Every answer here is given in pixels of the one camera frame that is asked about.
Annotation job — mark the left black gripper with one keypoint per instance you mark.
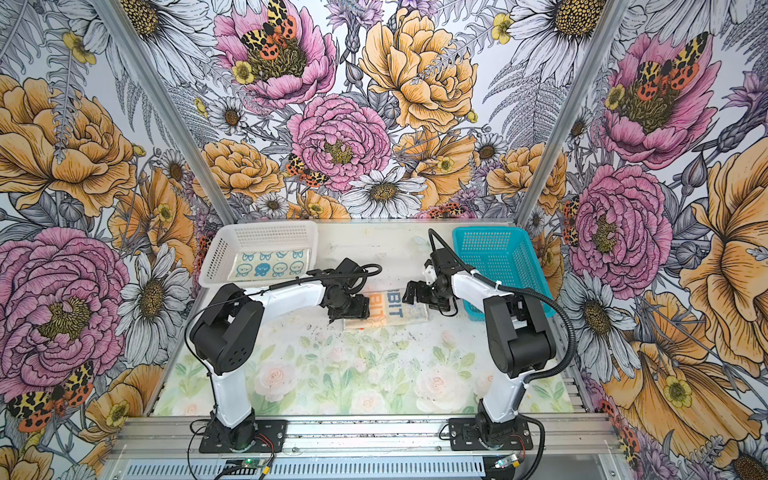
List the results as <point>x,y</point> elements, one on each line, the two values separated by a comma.
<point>360,309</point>

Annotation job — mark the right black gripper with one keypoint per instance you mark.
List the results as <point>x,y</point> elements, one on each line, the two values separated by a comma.
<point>421,296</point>

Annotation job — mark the pink and cream towel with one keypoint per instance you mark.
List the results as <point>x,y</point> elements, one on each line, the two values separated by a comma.
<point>387,309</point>

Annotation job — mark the blue and cream towel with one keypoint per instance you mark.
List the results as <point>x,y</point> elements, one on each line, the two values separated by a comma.
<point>269,265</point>

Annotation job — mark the teal plastic basket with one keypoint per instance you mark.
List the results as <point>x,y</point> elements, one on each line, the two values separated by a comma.
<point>501,253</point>

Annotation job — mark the white plastic basket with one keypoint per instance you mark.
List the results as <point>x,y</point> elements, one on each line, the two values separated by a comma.
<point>257,236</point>

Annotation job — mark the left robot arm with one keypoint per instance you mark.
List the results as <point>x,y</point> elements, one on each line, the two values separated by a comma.
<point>224,335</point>

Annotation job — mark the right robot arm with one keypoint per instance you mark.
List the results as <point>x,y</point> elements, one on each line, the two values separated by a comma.
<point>519,340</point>

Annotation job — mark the green circuit board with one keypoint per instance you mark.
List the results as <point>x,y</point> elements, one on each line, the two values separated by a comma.
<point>251,464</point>

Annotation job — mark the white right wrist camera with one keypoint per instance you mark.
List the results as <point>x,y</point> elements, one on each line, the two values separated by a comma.
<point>429,272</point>

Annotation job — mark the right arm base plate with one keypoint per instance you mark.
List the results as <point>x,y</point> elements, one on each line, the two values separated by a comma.
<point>480,434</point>

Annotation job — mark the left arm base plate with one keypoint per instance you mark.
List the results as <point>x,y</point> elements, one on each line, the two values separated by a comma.
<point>251,436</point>

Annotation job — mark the aluminium front rail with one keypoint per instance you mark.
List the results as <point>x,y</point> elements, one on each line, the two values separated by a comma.
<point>573,446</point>

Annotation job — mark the left aluminium corner post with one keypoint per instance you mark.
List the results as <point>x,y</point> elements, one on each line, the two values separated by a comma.
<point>138,59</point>

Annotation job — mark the aluminium corner post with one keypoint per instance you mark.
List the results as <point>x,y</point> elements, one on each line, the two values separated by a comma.
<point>138,59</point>
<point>599,48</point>

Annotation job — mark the right aluminium corner post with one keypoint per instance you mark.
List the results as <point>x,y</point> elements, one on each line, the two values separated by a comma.
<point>599,48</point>

